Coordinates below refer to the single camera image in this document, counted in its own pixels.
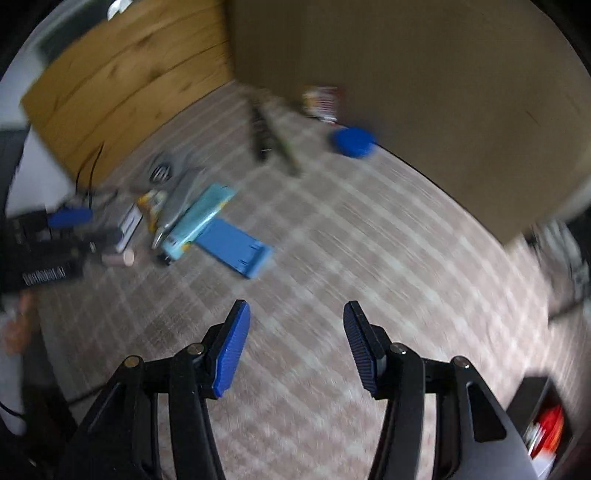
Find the black storage container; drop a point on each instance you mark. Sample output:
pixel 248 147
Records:
pixel 535 397

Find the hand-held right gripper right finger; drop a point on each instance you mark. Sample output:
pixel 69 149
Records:
pixel 360 350

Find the pink small cylinder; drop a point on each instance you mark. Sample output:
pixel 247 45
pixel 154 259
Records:
pixel 120 258

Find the light blue packet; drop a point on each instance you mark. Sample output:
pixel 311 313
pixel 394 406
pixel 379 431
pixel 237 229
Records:
pixel 198 226

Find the yellow white small packet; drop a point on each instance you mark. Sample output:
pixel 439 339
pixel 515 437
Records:
pixel 151 203

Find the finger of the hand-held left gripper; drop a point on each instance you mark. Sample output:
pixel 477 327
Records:
pixel 101 239
pixel 69 218

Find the striped round object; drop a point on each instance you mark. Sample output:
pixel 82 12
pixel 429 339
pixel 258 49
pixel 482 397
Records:
pixel 161 173

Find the person's left forearm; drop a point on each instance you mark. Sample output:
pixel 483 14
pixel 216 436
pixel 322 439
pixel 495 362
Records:
pixel 10 387

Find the person's left hand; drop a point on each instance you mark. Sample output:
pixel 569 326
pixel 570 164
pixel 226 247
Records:
pixel 16 325

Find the printed snack packet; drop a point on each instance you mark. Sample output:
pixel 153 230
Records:
pixel 323 104

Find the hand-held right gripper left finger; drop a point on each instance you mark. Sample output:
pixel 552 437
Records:
pixel 233 350

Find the red plastic bag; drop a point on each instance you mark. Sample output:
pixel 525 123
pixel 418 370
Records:
pixel 551 427

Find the light wooden cabinet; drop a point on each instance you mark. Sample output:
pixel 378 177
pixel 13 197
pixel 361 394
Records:
pixel 415 69

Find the white small box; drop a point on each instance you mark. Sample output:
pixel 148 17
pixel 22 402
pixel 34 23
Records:
pixel 129 226

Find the blue flat box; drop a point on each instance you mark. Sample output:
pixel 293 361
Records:
pixel 235 251

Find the black slim remote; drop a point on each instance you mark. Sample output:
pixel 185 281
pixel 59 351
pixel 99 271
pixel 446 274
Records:
pixel 260 134

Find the plaid beige mat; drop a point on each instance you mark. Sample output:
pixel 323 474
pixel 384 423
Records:
pixel 323 258

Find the blue round lid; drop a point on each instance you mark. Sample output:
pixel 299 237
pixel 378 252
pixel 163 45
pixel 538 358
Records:
pixel 353 141

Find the silver foil pouch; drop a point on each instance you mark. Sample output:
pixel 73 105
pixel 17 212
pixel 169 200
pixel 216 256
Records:
pixel 180 198

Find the orange wooden board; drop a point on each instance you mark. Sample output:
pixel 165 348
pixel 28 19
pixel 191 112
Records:
pixel 115 69

